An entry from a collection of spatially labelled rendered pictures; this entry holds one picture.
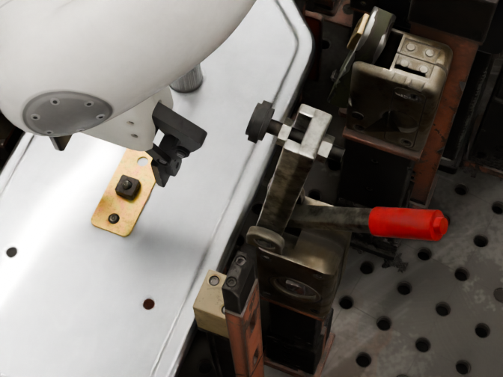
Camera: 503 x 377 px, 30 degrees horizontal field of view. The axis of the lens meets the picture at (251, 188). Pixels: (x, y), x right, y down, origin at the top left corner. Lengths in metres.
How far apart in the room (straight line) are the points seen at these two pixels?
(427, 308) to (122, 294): 0.43
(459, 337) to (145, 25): 0.73
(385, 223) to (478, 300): 0.47
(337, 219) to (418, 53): 0.19
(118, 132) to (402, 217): 0.21
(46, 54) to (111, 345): 0.37
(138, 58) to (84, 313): 0.38
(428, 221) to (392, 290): 0.46
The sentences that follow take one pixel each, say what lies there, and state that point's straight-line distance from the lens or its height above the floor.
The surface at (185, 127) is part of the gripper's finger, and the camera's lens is 0.67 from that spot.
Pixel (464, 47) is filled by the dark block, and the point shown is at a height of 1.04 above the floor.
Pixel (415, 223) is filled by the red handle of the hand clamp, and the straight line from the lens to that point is 0.66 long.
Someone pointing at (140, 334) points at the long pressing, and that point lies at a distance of 0.79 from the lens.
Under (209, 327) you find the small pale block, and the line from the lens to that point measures 0.76.
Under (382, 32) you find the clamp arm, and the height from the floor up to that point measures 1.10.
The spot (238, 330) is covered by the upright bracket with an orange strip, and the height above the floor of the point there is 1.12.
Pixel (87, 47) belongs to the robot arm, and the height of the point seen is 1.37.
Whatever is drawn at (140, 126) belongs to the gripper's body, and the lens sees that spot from 0.66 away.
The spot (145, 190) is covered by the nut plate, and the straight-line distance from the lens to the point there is 0.83.
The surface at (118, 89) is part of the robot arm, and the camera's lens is 0.48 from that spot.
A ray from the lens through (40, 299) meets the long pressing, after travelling 0.81.
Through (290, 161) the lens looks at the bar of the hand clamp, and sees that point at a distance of 0.61.
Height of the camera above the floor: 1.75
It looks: 64 degrees down
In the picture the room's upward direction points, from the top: 4 degrees counter-clockwise
